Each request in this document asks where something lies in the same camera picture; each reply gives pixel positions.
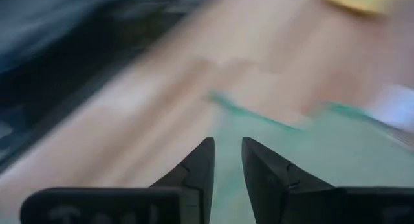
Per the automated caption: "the pale green microfiber towel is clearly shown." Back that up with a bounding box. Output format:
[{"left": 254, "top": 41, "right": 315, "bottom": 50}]
[{"left": 206, "top": 90, "right": 414, "bottom": 224}]

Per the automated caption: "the yellow microfiber towel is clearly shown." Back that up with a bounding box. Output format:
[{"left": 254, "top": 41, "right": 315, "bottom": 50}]
[{"left": 312, "top": 0, "right": 400, "bottom": 17}]

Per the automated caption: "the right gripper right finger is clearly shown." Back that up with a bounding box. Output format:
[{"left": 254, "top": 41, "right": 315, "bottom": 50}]
[{"left": 241, "top": 136, "right": 414, "bottom": 224}]

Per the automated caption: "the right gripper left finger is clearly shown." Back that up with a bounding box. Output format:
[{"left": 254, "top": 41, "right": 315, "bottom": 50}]
[{"left": 19, "top": 136, "right": 216, "bottom": 224}]

